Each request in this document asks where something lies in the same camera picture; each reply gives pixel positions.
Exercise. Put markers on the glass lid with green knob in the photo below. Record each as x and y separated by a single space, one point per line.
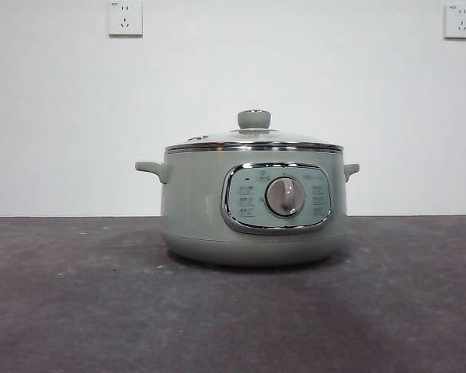
254 118

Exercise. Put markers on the pale green electric cooking pot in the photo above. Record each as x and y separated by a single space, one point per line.
194 210

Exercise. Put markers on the white wall power socket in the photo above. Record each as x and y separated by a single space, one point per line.
125 19
458 23

